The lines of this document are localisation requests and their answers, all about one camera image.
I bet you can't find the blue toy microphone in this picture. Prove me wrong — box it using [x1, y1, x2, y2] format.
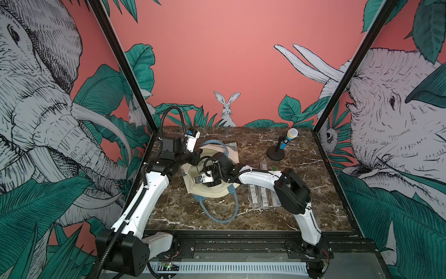
[279, 128, 298, 149]

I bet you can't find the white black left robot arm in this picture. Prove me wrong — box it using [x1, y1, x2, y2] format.
[88, 130, 200, 279]

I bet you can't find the black right frame post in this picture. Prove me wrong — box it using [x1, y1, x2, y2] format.
[312, 0, 398, 134]

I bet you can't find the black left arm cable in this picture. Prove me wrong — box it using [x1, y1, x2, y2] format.
[158, 105, 187, 138]

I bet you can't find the black left frame post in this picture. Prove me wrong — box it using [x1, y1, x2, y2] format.
[88, 0, 157, 132]

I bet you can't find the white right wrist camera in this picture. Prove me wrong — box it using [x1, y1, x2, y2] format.
[194, 174, 214, 184]

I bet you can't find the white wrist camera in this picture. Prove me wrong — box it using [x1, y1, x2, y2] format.
[194, 174, 214, 184]
[185, 128, 200, 152]

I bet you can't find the black frame post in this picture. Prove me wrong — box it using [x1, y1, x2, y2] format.
[312, 0, 398, 134]
[88, 0, 157, 132]

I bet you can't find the cream canvas tote bag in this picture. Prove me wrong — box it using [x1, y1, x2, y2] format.
[180, 139, 242, 224]

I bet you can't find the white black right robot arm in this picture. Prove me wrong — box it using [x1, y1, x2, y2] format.
[202, 152, 330, 259]

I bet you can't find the clear compass set case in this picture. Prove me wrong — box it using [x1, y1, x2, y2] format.
[249, 184, 260, 209]

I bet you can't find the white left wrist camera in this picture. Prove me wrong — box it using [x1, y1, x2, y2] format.
[185, 128, 200, 152]

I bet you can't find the white ventilation grille strip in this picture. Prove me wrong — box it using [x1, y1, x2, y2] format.
[150, 262, 308, 276]

